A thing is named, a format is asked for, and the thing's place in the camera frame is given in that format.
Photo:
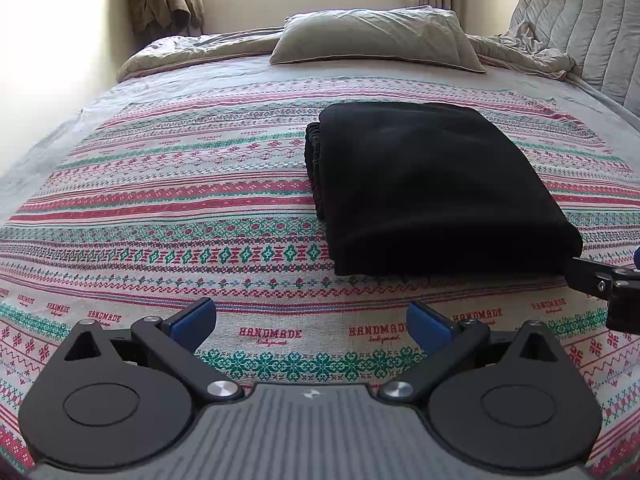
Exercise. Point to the grey pillow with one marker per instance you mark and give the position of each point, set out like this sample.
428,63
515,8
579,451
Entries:
380,37

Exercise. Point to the crumpled beige comforter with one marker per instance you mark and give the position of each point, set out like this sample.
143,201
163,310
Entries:
200,50

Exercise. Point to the bed with grey sheet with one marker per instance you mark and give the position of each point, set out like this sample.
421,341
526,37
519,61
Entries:
225,72

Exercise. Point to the patterned red green blanket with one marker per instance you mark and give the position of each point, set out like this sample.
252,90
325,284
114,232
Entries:
175,210

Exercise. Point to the grey quilted cushion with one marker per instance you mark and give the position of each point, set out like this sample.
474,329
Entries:
585,25

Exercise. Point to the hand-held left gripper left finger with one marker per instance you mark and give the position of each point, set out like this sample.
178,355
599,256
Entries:
192,327

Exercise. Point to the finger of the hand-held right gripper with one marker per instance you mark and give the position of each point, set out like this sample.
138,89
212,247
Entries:
620,295

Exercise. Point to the black pants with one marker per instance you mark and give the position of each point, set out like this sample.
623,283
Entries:
425,185

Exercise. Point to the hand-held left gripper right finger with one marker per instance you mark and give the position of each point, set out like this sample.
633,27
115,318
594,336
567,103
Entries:
427,329

